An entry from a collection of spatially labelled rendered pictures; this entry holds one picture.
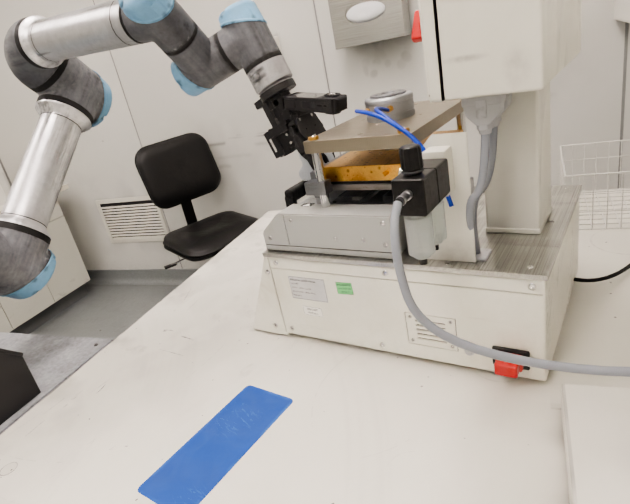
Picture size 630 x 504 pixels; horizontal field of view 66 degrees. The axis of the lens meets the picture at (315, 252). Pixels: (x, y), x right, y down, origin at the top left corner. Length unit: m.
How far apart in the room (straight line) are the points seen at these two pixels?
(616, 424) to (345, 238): 0.42
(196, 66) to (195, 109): 1.84
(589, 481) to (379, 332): 0.37
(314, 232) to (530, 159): 0.33
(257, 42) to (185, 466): 0.69
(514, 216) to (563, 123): 1.56
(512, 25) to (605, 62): 1.70
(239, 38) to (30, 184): 0.52
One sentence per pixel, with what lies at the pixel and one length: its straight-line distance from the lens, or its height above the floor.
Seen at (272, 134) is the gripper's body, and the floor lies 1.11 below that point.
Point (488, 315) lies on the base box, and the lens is 0.72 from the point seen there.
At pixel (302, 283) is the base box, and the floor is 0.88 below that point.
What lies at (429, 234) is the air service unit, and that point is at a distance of 0.59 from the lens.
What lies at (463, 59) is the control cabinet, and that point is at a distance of 0.62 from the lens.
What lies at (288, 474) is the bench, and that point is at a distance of 0.69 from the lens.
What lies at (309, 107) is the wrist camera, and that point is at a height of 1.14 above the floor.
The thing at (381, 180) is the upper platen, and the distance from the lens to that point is 0.77.
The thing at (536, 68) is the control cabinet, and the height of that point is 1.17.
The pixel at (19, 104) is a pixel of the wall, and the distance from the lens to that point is 3.66.
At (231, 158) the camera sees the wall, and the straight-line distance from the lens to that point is 2.74.
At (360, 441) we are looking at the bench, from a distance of 0.71.
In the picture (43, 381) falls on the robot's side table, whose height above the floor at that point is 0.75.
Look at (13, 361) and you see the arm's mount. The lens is 1.04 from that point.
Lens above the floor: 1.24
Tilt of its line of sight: 23 degrees down
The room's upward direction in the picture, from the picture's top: 12 degrees counter-clockwise
